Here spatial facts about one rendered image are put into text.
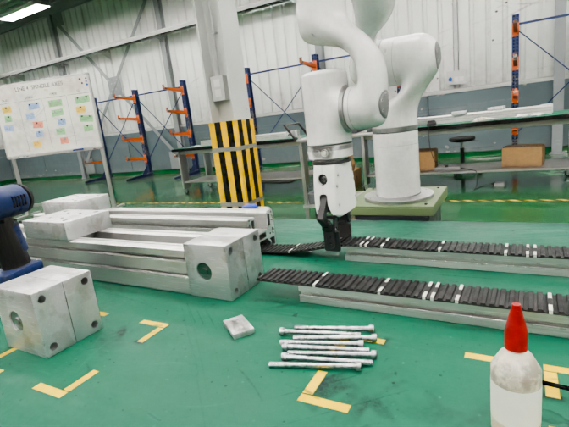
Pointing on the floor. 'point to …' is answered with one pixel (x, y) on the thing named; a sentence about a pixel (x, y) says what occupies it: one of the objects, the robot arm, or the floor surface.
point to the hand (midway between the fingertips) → (338, 237)
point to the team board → (51, 121)
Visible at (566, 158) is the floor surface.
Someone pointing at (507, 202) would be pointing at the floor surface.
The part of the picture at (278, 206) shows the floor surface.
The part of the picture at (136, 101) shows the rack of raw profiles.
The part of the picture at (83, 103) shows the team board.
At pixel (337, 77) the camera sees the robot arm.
